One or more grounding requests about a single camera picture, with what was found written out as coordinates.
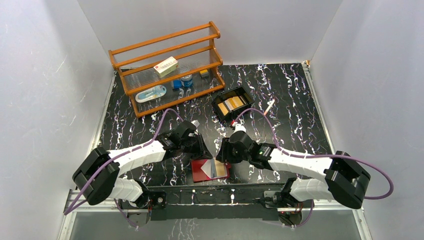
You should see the orange wooden shelf rack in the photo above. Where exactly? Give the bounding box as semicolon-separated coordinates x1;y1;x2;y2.
108;21;226;118

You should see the black plastic card tray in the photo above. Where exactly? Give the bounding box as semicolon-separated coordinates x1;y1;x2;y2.
211;86;255;123

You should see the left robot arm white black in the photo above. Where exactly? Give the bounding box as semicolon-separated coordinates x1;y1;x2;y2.
72;120;213;209

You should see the white blue blister pack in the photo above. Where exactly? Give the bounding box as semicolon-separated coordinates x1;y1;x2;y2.
135;85;167;103

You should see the white cardboard box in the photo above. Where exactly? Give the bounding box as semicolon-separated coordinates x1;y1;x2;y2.
153;56;179;78

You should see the small blue box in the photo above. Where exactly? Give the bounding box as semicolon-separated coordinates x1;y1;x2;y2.
171;79;182;91

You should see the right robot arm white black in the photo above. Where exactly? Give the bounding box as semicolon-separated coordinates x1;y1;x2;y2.
216;130;371;209

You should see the small yellow black block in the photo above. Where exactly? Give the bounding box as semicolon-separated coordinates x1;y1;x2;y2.
199;69;210;79

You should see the white orange pen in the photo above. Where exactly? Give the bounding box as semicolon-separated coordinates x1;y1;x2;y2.
263;99;275;116

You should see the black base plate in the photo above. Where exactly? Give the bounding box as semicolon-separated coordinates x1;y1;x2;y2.
117;185;314;222

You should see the gold card in tray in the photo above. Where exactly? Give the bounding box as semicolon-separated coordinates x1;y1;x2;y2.
217;102;229;116

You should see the red card holder wallet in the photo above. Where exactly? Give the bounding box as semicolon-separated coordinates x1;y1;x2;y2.
191;158;231;183

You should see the blue white round tin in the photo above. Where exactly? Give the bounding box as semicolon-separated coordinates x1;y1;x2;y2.
180;74;193;88

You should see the white card stack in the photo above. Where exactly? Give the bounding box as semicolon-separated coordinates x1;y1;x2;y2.
224;96;245;111

